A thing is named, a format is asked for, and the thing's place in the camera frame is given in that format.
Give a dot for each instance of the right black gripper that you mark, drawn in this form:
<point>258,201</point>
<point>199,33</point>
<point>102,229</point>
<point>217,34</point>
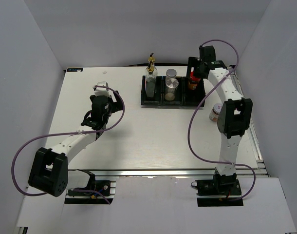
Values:
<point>193,62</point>

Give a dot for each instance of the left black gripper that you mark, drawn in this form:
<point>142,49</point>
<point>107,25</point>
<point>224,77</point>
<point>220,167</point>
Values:
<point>117,106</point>

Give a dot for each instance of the brown jar red lid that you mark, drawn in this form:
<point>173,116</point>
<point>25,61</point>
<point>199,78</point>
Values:
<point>193,81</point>

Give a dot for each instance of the clear jar with beige powder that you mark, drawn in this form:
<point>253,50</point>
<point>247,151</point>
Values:
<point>170,88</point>

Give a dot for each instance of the clear glass oil bottle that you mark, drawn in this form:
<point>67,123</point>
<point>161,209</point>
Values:
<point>152,60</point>

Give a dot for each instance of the white shaker silver lid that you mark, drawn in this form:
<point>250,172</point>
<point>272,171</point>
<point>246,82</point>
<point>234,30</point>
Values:
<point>171,73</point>

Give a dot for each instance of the glass bottle with dark contents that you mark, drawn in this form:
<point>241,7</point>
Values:
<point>150,81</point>

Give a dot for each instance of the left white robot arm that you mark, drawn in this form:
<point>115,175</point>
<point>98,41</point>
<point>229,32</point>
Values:
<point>50,172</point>

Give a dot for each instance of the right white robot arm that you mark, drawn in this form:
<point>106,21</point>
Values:
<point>233,119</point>

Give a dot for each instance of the black three-compartment tray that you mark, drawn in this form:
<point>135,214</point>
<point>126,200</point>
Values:
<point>181,96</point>

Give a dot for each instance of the small jar white lid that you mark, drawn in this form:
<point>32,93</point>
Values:
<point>214,114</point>

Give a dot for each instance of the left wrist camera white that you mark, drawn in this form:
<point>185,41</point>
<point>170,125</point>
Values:
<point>102,89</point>

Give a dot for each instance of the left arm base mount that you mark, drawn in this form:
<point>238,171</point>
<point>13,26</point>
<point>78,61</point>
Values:
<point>97,189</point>

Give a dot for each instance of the aluminium rail right side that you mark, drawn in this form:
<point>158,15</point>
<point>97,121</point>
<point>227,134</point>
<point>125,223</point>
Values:
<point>260,169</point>

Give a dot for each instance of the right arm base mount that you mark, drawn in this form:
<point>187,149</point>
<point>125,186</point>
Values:
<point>209,196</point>

